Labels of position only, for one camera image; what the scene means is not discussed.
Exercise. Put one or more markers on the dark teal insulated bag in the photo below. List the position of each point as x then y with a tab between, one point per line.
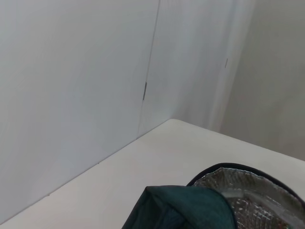
181	207

